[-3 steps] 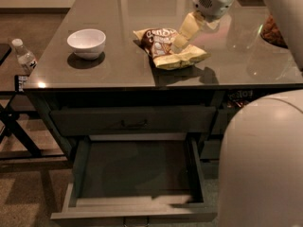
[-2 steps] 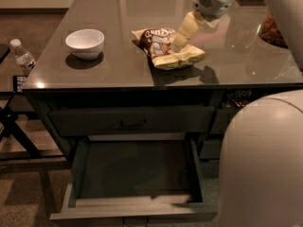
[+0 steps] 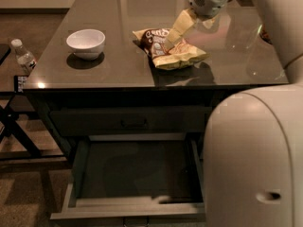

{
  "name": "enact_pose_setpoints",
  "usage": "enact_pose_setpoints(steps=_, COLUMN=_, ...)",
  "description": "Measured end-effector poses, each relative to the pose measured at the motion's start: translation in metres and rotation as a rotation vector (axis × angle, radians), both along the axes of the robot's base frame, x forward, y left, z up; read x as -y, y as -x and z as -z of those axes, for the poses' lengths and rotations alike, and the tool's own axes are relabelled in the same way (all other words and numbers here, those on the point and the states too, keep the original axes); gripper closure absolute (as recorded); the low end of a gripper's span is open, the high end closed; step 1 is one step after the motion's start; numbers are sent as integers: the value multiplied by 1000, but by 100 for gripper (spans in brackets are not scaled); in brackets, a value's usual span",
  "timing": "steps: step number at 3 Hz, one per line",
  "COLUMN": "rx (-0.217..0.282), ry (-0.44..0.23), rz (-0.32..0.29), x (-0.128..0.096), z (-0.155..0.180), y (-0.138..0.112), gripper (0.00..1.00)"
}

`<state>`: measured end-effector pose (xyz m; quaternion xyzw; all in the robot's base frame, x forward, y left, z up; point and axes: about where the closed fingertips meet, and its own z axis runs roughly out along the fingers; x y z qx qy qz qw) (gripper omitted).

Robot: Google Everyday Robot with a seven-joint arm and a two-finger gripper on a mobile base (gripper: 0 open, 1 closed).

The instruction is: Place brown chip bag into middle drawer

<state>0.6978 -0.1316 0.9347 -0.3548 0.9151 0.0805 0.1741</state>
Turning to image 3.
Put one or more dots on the brown and yellow chip bag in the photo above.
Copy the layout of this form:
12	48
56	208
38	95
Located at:
182	55

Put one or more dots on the open grey middle drawer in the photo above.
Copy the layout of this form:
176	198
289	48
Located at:
129	184

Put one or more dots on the clear plastic water bottle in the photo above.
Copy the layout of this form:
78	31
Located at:
23	56

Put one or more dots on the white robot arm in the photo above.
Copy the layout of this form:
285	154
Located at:
253	144

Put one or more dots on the white ceramic bowl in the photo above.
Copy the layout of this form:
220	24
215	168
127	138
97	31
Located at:
86	44

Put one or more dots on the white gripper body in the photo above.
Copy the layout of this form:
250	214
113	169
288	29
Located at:
206	5

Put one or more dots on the black side table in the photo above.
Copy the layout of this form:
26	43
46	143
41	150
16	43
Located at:
16	104

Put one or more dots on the grey counter cabinet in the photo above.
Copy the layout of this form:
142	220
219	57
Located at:
124	76

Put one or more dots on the grey top left drawer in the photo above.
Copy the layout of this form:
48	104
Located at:
132	120

